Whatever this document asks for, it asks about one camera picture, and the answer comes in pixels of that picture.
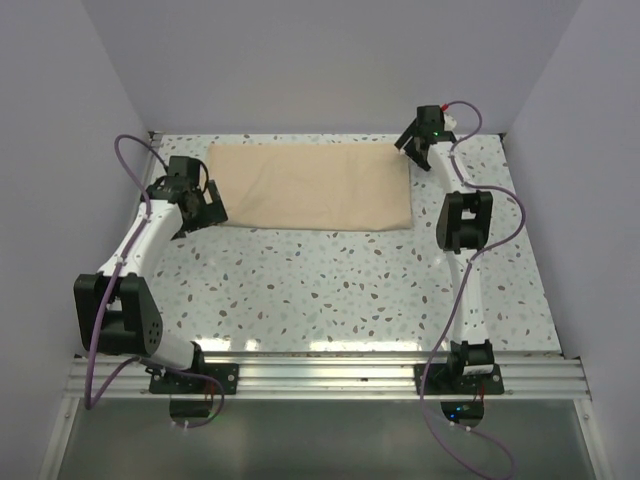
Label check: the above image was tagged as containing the beige cloth wrap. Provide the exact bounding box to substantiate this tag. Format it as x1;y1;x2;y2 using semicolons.
207;143;412;232

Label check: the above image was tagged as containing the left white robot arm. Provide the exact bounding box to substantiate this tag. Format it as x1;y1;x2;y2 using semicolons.
73;156;227;393

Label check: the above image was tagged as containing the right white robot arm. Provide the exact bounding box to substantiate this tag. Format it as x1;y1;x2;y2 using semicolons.
395;105;494;393

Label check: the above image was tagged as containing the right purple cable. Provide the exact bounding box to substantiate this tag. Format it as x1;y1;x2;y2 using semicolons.
417;99;529;480

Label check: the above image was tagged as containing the purple cable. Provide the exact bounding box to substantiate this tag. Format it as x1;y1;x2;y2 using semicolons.
84;133;171;411
417;99;529;480

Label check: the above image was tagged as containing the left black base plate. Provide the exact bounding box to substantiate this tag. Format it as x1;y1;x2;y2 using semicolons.
145;363;240;395

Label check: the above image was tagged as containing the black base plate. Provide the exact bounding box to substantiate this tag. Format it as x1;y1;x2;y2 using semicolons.
145;363;240;395
413;363;505;395

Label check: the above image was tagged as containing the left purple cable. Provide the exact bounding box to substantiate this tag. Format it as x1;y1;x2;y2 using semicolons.
84;133;171;411

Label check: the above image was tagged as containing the aluminium mounting rail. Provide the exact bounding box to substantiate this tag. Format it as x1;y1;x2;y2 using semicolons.
64;352;591;401

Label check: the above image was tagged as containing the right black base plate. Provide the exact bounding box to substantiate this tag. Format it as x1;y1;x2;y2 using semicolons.
413;363;505;395

